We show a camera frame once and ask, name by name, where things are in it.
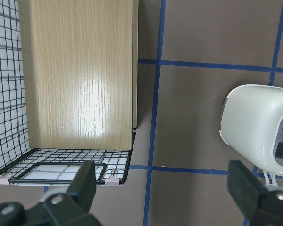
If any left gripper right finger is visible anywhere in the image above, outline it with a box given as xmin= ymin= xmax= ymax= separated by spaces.
xmin=227 ymin=160 xmax=283 ymax=226

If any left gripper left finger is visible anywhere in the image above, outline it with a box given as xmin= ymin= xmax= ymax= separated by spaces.
xmin=0 ymin=161 xmax=102 ymax=226

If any white two-slot toaster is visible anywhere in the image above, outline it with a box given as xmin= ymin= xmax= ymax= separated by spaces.
xmin=219 ymin=84 xmax=283 ymax=177

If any wooden box in basket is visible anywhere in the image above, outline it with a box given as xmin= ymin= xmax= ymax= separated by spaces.
xmin=18 ymin=0 xmax=138 ymax=150

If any wire basket with checked cloth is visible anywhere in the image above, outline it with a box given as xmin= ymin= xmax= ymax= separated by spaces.
xmin=0 ymin=0 xmax=136 ymax=186

